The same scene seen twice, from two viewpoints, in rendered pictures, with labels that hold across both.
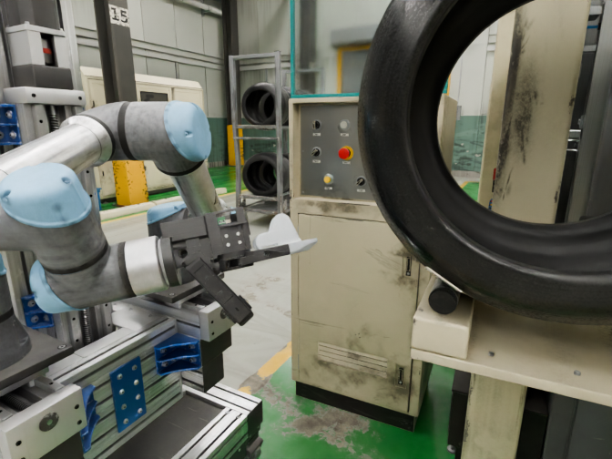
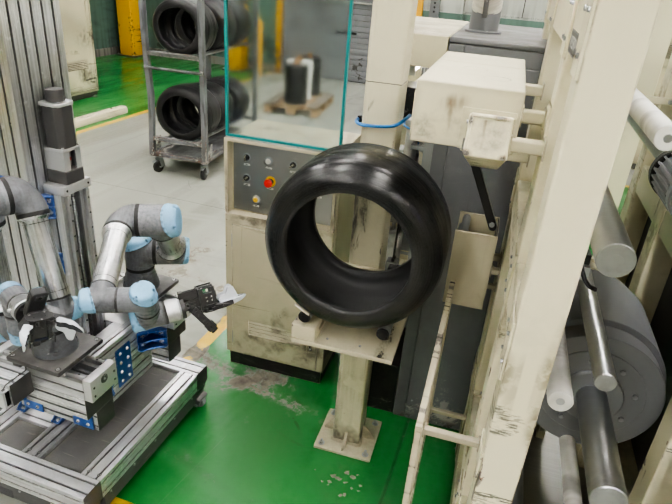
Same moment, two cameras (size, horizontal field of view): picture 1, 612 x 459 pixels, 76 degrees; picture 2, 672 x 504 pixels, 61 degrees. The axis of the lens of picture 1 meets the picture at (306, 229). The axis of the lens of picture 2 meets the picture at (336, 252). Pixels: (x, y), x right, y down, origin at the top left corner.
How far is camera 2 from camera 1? 1.38 m
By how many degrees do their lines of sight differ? 16
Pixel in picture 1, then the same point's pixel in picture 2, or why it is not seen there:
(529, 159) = (367, 230)
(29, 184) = (142, 293)
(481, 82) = not seen: outside the picture
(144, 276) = (174, 317)
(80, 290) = (150, 324)
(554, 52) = not seen: hidden behind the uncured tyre
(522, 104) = (362, 201)
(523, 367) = (338, 344)
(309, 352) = (241, 329)
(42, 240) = (144, 310)
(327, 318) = (255, 303)
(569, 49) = not seen: hidden behind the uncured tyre
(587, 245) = (382, 284)
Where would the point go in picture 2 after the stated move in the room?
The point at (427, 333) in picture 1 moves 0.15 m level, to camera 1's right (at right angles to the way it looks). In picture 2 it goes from (298, 330) to (339, 329)
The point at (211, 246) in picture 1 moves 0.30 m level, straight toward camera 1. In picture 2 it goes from (201, 303) to (223, 358)
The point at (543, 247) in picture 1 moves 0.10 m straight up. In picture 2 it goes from (364, 283) to (366, 259)
